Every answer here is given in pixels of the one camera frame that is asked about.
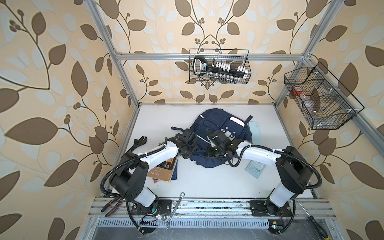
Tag navy blue student backpack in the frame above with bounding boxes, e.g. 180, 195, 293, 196
189, 108, 253, 168

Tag brown hardcover book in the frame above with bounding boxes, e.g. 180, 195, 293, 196
147, 157, 178, 182

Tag dark blue book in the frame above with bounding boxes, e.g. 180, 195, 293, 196
171, 163, 178, 181

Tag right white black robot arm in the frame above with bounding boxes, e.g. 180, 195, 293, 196
208, 130, 323, 235

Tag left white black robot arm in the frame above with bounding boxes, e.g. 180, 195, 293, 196
100, 129, 198, 235

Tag light green pencil case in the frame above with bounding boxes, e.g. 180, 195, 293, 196
248, 122, 263, 145

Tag black adjustable wrench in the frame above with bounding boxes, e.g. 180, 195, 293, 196
128, 136, 147, 152

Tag silver combination wrench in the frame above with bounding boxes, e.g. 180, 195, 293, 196
164, 192, 185, 230

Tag orange black pliers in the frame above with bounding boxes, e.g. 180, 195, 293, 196
101, 197, 124, 218

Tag red capped clear bottle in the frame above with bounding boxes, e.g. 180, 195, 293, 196
292, 86, 310, 101

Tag black yellow screwdriver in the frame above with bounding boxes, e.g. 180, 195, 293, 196
296, 200, 330, 240

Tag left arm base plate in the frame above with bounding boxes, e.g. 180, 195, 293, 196
133, 199, 172, 216

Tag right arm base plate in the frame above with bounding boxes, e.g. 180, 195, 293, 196
249, 200, 293, 217

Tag black socket set rail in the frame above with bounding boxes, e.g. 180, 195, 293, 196
189, 55, 252, 79

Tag back wall wire basket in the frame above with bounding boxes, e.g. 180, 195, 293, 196
189, 48, 252, 85

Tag wall wire basket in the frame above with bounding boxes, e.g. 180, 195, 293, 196
189, 48, 252, 85
284, 62, 365, 130

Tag right wall wire basket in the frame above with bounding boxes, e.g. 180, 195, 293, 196
284, 62, 365, 130

